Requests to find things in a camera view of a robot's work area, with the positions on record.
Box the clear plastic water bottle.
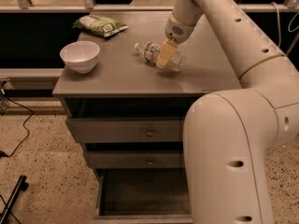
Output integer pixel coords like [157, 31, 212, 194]
[135, 42, 186, 72]

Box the grey open bottom drawer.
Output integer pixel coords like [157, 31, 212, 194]
[88, 168, 192, 224]

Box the green snack bag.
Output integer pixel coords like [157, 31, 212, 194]
[74, 15, 128, 38]

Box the grey wooden drawer cabinet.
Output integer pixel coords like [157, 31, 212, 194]
[51, 10, 243, 224]

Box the grey middle drawer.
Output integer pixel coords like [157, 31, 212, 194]
[83, 150, 184, 169]

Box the white ceramic bowl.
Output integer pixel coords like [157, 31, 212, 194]
[60, 41, 100, 74]

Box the grey top drawer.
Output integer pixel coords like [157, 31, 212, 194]
[66, 119, 183, 143]

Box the black floor cable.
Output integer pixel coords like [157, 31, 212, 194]
[0, 89, 35, 159]

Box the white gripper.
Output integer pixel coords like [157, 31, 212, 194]
[156, 14, 194, 68]

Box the brass top drawer knob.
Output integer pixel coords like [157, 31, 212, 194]
[146, 129, 154, 137]

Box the black stand leg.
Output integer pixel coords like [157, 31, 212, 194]
[0, 175, 29, 224]

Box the white hanging cable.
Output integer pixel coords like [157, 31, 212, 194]
[270, 1, 282, 49]

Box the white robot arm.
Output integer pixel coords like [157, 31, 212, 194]
[157, 0, 299, 224]

